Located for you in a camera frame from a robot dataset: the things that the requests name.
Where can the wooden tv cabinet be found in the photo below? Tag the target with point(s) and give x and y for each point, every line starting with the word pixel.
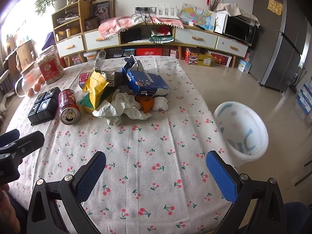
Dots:
pixel 148 35

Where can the white tissue ball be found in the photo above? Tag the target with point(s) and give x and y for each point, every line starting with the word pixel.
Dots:
pixel 160 103

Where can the white plastic trash bin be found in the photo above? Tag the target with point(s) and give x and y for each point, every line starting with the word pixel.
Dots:
pixel 243 130

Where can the red white storage box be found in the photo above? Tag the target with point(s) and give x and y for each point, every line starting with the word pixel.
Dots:
pixel 220 59

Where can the red milk can front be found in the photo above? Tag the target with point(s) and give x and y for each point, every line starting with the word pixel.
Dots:
pixel 68 110

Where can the green yellow sponge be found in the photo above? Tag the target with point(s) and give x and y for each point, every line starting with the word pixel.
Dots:
pixel 86 104

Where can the grey refrigerator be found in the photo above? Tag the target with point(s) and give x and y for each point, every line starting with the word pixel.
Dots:
pixel 278 43

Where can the torn blue white carton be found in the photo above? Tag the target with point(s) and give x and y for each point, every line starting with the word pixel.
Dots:
pixel 133 64

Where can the white paper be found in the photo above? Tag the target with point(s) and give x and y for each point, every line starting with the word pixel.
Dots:
pixel 120 105

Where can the red milk can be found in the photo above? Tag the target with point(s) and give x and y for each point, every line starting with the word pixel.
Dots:
pixel 83 79
pixel 68 110

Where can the yellow lion cardboard box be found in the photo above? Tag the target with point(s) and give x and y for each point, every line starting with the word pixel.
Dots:
pixel 194 56

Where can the small blue white box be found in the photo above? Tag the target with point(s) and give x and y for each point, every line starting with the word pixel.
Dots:
pixel 244 66

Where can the glass jar red label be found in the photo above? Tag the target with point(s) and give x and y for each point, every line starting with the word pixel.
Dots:
pixel 50 65

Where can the orange fruits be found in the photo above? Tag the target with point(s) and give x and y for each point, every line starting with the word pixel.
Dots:
pixel 37 87

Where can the yellow snack bag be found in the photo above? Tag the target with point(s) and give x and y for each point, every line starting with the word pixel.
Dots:
pixel 95 85

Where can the black microwave oven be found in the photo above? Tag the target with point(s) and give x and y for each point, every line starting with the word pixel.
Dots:
pixel 235 28

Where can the stack of blue boxes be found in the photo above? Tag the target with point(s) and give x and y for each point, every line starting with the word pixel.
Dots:
pixel 304 97

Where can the framed picture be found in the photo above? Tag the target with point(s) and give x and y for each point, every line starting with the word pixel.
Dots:
pixel 102 9

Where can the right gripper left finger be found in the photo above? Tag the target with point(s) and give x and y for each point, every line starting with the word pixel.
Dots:
pixel 44 215

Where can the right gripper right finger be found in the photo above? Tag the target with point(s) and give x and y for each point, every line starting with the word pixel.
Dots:
pixel 256 206

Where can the blue cardboard box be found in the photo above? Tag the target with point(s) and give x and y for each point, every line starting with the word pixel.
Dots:
pixel 145 84

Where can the red gift box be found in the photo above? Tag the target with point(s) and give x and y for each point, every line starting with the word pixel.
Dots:
pixel 148 52

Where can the clear plastic bottle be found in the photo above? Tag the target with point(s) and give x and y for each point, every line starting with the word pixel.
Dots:
pixel 100 59

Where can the black plastic tray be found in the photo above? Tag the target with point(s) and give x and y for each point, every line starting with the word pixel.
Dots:
pixel 45 107

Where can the orange wrapper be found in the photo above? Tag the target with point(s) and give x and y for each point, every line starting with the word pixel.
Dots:
pixel 146 102

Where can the colourful map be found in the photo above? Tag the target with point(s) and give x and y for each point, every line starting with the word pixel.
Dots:
pixel 202 17

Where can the pink cloth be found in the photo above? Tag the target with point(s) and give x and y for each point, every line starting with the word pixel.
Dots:
pixel 111 27

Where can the cherry print tablecloth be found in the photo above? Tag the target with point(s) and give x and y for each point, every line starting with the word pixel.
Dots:
pixel 155 179

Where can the red milk can rear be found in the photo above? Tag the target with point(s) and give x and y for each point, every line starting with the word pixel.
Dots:
pixel 83 79

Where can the person's left hand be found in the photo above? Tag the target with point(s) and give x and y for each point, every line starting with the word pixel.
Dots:
pixel 8 211

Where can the wooden shelf unit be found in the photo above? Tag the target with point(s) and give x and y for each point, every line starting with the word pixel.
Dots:
pixel 70 20

